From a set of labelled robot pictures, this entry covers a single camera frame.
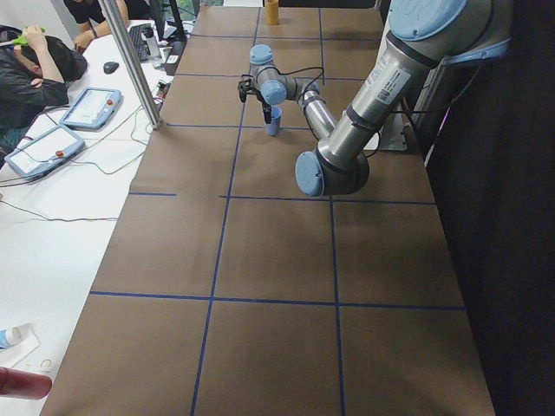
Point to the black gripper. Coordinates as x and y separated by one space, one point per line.
261 100

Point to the blue ribbed paper cup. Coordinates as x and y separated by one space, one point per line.
273 126

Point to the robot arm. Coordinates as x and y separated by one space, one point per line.
272 87
421 36

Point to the yellow wooden cup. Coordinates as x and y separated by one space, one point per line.
271 12

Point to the black monitor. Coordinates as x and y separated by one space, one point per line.
168 23

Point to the clear water bottle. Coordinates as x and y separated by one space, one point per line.
154 54

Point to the black keyboard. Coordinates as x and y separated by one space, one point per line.
136 33

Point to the black computer mouse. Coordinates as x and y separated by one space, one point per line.
110 67

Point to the far teach pendant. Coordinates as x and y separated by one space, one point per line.
92 109

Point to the teach pendant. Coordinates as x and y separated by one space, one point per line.
45 153
92 109

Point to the near teach pendant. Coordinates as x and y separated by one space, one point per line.
45 153

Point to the person in black shirt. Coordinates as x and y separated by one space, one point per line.
34 76

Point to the white tube bottle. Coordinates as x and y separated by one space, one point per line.
16 336

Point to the red cylinder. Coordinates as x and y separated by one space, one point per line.
19 384

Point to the aluminium frame post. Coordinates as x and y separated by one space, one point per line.
113 16

